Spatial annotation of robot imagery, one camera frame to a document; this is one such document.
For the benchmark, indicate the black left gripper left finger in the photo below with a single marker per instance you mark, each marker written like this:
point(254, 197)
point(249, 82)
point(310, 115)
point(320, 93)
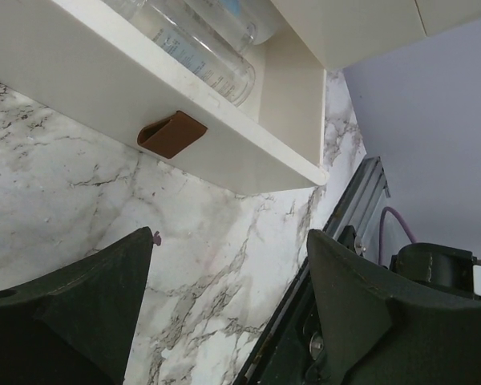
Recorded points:
point(76, 324)

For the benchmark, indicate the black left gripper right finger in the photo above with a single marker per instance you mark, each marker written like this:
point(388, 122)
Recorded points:
point(382, 328)

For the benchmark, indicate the white bottom pull-out drawer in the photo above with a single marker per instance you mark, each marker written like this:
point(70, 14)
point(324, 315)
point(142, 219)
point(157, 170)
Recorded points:
point(83, 60)

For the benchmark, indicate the clear plastic tube case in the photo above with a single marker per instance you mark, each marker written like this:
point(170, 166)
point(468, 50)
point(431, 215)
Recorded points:
point(179, 31)

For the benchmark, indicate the clear blue small container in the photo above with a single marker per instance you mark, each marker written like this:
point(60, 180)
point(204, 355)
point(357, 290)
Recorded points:
point(242, 24)

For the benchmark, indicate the white drawer organizer box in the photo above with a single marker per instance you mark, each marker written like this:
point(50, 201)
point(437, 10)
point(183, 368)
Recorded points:
point(343, 32)

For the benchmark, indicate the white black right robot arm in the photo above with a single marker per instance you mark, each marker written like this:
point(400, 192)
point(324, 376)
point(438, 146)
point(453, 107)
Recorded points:
point(438, 267)

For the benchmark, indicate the black front mounting rail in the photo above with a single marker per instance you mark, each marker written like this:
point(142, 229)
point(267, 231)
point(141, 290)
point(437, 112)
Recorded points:
point(291, 348)

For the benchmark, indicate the aluminium table edge rail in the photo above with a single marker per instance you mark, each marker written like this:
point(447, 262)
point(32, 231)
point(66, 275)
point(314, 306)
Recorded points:
point(355, 220)

